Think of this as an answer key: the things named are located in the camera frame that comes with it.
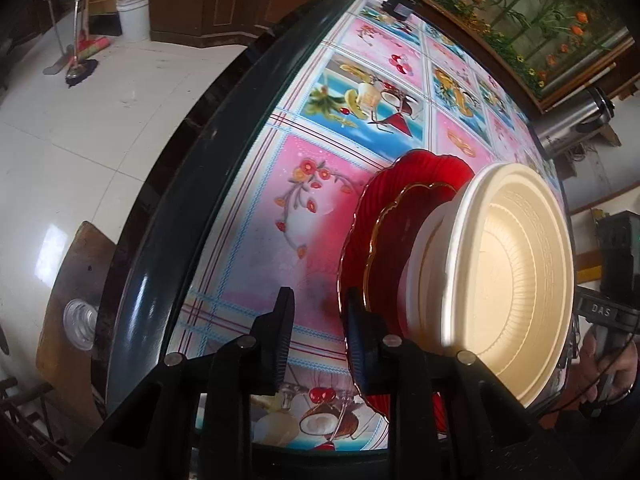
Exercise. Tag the printed fruit tablecloth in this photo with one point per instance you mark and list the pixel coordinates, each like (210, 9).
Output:
(310, 230)

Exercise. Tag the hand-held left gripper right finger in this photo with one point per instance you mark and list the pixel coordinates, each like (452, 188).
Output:
(357, 347)

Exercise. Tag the large beige bowl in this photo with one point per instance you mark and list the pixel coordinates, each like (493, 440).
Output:
(505, 280)

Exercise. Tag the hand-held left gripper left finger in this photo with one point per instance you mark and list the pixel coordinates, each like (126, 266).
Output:
(281, 340)

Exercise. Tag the wooden panelled cabinet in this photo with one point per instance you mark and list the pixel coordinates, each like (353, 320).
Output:
(240, 0)

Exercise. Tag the red green broom head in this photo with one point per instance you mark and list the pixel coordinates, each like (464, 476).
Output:
(92, 46)

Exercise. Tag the small red gold-rimmed plate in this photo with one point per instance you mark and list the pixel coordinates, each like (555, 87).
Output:
(390, 240)

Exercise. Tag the stainless steel thermos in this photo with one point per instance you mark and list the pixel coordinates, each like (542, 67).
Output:
(570, 122)

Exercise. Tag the framed flower painting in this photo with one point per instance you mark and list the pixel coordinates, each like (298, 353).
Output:
(525, 15)

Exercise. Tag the metal floor scraper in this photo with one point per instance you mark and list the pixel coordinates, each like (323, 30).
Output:
(54, 62)

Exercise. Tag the person's right hand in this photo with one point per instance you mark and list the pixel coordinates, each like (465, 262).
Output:
(586, 357)

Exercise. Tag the round dark-rimmed table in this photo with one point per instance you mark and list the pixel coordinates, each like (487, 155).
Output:
(200, 160)

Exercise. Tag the white plastic bucket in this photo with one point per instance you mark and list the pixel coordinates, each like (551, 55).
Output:
(133, 15)

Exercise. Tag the large red glass plate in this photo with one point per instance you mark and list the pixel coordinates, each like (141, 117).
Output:
(400, 180)

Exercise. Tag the brown wooden stool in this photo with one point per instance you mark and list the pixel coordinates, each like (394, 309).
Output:
(75, 265)

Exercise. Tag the small black box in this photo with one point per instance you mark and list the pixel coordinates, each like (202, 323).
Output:
(400, 4)

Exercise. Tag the white disposable bowl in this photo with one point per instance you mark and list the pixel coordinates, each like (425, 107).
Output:
(430, 280)

